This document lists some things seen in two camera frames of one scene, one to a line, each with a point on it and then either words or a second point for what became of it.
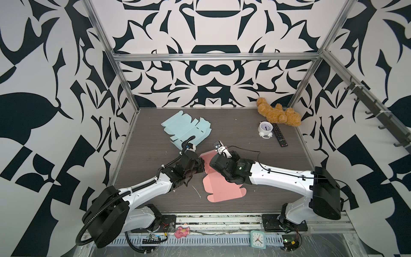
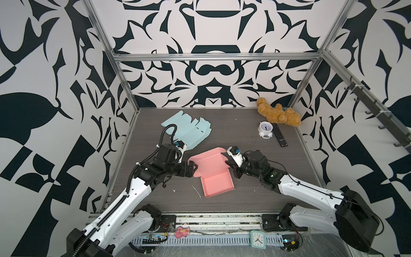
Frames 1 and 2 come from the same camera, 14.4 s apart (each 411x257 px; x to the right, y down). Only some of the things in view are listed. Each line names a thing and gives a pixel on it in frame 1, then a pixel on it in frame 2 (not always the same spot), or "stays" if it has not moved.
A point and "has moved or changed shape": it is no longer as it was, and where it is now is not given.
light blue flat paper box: [182, 126] stays
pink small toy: [182, 232] stays
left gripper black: [199, 163] to [190, 170]
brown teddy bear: [277, 114] stays
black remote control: [279, 135] stays
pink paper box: [214, 180] has moved or changed shape
